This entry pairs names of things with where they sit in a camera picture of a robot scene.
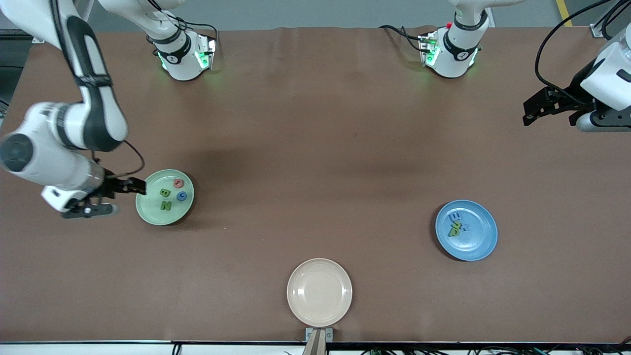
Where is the green plate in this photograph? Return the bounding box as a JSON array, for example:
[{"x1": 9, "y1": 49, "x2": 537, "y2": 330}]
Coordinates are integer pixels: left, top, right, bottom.
[{"x1": 136, "y1": 169, "x2": 195, "y2": 226}]

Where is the blue plate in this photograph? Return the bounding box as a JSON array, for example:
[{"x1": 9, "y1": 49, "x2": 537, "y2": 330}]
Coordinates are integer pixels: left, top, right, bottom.
[{"x1": 435, "y1": 199, "x2": 498, "y2": 262}]

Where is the brown table cover mat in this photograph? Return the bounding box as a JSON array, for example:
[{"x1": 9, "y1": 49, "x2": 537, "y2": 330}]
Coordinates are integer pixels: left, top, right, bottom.
[{"x1": 0, "y1": 26, "x2": 631, "y2": 344}]

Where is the beige plate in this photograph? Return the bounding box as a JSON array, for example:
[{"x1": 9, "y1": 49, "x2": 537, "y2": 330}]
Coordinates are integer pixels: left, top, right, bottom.
[{"x1": 286, "y1": 258, "x2": 353, "y2": 328}]

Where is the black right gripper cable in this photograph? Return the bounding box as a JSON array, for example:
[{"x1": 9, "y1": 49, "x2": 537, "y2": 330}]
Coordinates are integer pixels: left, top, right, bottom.
[{"x1": 49, "y1": 0, "x2": 145, "y2": 178}]

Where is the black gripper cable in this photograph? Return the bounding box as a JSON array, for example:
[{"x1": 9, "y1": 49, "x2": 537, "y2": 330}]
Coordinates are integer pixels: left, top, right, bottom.
[
  {"x1": 535, "y1": 0, "x2": 614, "y2": 107},
  {"x1": 49, "y1": 0, "x2": 145, "y2": 178}
]

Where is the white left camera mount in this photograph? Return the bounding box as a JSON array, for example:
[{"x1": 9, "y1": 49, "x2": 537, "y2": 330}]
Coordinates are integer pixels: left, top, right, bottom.
[{"x1": 581, "y1": 42, "x2": 631, "y2": 111}]

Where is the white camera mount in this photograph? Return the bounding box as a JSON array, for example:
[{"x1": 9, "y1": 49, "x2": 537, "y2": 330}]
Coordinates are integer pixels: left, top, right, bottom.
[
  {"x1": 41, "y1": 185, "x2": 95, "y2": 213},
  {"x1": 581, "y1": 42, "x2": 631, "y2": 111}
]

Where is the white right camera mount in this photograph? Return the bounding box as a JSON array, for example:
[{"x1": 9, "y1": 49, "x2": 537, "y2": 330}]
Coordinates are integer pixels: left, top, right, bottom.
[{"x1": 41, "y1": 185, "x2": 95, "y2": 213}]

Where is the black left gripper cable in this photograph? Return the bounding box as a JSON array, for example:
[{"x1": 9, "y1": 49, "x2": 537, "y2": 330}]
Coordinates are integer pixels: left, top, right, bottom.
[{"x1": 535, "y1": 0, "x2": 614, "y2": 107}]

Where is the black hanging cable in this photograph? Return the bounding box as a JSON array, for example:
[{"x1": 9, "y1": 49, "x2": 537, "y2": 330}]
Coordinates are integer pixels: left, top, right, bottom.
[{"x1": 594, "y1": 0, "x2": 631, "y2": 37}]

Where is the white table edge rail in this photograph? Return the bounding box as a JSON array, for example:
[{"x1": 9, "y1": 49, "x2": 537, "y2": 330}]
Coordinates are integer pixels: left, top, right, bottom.
[{"x1": 0, "y1": 340, "x2": 631, "y2": 355}]

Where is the black left base cable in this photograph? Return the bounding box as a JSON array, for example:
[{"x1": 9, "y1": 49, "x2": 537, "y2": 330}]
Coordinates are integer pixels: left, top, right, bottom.
[{"x1": 379, "y1": 24, "x2": 424, "y2": 52}]

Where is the black base cable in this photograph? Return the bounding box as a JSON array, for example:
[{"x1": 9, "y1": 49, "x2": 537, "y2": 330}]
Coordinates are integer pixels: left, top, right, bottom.
[
  {"x1": 379, "y1": 24, "x2": 424, "y2": 52},
  {"x1": 185, "y1": 22, "x2": 220, "y2": 56}
]

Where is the black right base cable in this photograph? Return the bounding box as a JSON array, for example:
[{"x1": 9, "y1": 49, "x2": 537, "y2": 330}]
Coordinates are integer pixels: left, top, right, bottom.
[{"x1": 185, "y1": 22, "x2": 220, "y2": 56}]

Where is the metal camera stand bracket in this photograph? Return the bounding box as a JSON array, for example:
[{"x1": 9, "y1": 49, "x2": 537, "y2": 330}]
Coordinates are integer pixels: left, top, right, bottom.
[{"x1": 303, "y1": 327, "x2": 334, "y2": 355}]

